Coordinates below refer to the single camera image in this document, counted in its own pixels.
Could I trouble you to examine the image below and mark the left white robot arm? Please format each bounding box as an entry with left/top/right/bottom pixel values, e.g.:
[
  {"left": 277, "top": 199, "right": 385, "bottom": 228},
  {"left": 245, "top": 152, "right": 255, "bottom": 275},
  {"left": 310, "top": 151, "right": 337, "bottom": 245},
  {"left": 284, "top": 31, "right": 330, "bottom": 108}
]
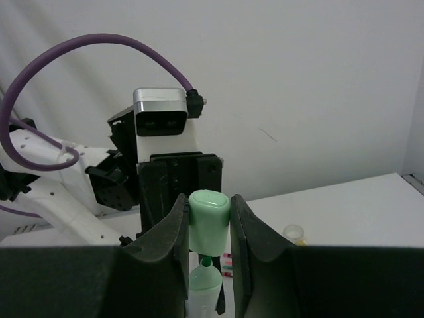
[{"left": 1, "top": 108, "right": 223, "bottom": 317}]

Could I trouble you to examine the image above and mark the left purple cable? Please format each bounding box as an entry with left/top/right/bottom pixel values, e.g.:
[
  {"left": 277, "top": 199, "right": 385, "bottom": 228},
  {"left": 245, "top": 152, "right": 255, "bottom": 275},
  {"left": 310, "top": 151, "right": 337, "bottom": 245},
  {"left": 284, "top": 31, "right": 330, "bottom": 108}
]
[{"left": 0, "top": 32, "right": 208, "bottom": 218}]

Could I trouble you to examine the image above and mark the clear tape roll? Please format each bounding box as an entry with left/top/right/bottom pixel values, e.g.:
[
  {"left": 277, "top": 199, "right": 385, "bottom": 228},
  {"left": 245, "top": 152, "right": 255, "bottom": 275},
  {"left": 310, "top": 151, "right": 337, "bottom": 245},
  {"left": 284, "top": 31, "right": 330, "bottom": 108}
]
[{"left": 283, "top": 224, "right": 305, "bottom": 244}]

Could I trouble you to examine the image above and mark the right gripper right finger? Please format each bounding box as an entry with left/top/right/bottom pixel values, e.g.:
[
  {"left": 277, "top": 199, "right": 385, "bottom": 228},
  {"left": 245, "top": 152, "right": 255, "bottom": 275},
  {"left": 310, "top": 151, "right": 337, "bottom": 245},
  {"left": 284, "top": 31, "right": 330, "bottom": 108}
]
[{"left": 230, "top": 195, "right": 423, "bottom": 317}]

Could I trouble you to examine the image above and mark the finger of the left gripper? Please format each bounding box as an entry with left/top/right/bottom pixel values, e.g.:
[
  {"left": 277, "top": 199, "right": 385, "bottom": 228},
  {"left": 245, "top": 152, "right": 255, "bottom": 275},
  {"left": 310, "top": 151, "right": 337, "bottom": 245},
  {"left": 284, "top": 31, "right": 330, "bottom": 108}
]
[{"left": 212, "top": 256, "right": 226, "bottom": 315}]

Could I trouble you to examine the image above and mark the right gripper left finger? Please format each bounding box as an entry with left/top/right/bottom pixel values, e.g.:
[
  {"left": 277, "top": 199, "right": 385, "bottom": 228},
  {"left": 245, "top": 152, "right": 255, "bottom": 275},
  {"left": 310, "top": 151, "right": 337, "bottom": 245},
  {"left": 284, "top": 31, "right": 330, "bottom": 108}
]
[{"left": 1, "top": 195, "right": 189, "bottom": 317}]

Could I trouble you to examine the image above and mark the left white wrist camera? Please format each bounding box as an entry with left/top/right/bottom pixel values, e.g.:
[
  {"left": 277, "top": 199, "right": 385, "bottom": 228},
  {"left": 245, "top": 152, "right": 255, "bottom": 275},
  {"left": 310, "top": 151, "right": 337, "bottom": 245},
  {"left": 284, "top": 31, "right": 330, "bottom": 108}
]
[{"left": 132, "top": 88, "right": 188, "bottom": 137}]

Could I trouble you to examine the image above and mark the aluminium frame rail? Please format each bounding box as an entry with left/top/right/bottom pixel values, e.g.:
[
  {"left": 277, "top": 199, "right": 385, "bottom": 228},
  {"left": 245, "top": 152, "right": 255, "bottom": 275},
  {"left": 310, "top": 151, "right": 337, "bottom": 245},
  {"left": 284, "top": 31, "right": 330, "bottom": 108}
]
[{"left": 402, "top": 173, "right": 424, "bottom": 195}]

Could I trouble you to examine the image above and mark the green highlighter cap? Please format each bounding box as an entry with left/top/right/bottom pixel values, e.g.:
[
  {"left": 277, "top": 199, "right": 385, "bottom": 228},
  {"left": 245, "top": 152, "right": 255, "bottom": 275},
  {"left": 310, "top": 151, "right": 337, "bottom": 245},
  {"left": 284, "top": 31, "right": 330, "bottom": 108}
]
[{"left": 189, "top": 190, "right": 231, "bottom": 257}]

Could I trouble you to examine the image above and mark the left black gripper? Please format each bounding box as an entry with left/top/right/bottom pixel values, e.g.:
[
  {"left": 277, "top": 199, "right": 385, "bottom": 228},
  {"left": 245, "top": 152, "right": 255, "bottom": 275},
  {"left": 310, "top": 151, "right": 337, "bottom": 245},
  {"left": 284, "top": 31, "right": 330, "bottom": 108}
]
[{"left": 85, "top": 107, "right": 223, "bottom": 233}]

